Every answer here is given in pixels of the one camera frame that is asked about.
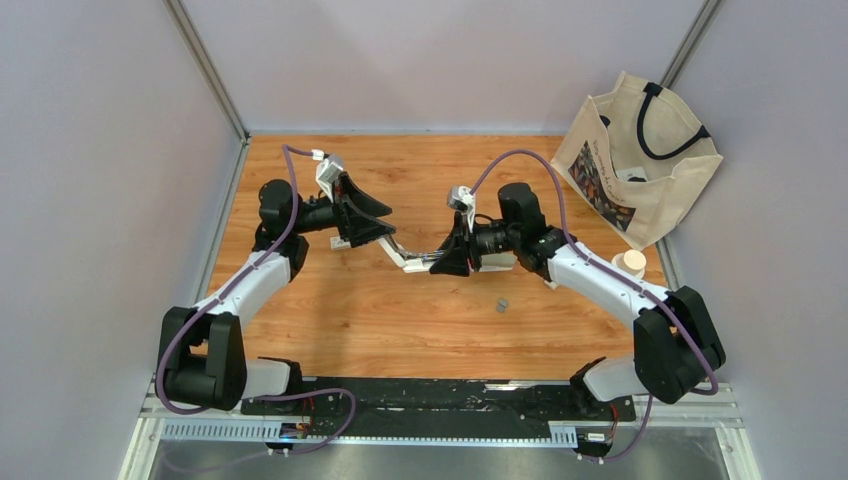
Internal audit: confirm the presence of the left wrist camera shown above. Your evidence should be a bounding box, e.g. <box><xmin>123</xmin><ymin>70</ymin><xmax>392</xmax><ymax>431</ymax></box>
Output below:
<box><xmin>311</xmin><ymin>149</ymin><xmax>345</xmax><ymax>200</ymax></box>

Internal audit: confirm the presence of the white stapler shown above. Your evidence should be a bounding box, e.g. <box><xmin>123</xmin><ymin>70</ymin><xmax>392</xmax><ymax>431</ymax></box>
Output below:
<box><xmin>377</xmin><ymin>235</ymin><xmax>445</xmax><ymax>273</ymax></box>

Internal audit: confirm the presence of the beige canvas tote bag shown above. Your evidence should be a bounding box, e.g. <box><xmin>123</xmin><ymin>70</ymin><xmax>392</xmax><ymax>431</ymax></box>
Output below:
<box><xmin>551</xmin><ymin>72</ymin><xmax>723</xmax><ymax>250</ymax></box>

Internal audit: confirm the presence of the white plastic bottle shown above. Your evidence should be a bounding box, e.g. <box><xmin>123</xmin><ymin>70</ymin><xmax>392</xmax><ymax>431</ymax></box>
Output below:
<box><xmin>611</xmin><ymin>249</ymin><xmax>647</xmax><ymax>280</ymax></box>

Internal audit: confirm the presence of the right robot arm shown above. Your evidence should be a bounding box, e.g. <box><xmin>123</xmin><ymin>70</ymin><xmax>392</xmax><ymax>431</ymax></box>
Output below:
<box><xmin>429</xmin><ymin>182</ymin><xmax>726</xmax><ymax>419</ymax></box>

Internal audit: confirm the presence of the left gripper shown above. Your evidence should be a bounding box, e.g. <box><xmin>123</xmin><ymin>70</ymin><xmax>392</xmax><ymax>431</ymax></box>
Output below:
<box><xmin>289</xmin><ymin>172</ymin><xmax>395</xmax><ymax>248</ymax></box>

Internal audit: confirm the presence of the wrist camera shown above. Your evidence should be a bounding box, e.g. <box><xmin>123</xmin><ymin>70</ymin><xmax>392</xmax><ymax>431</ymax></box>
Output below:
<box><xmin>447</xmin><ymin>185</ymin><xmax>476</xmax><ymax>230</ymax></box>
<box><xmin>311</xmin><ymin>149</ymin><xmax>345</xmax><ymax>200</ymax></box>

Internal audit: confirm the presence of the white staple box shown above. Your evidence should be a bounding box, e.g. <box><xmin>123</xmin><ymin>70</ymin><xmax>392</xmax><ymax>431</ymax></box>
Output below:
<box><xmin>330</xmin><ymin>236</ymin><xmax>351</xmax><ymax>251</ymax></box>

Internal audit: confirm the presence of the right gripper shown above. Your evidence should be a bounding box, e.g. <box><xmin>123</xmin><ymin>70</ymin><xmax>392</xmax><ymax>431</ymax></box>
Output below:
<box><xmin>429</xmin><ymin>211</ymin><xmax>520</xmax><ymax>277</ymax></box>

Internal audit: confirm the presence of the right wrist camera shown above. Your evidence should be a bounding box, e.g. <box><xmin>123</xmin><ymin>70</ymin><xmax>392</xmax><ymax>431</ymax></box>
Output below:
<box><xmin>447</xmin><ymin>185</ymin><xmax>476</xmax><ymax>230</ymax></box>

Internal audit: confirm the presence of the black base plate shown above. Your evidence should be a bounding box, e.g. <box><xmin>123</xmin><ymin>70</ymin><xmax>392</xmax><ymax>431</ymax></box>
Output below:
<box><xmin>240</xmin><ymin>377</ymin><xmax>636</xmax><ymax>439</ymax></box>

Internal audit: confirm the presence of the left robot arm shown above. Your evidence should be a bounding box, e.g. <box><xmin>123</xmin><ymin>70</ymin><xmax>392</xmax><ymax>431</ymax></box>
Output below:
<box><xmin>155</xmin><ymin>172</ymin><xmax>396</xmax><ymax>415</ymax></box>

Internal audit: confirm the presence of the grey green stapler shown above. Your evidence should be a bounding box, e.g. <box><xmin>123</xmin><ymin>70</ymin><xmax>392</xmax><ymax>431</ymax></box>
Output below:
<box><xmin>471</xmin><ymin>252</ymin><xmax>517</xmax><ymax>272</ymax></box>

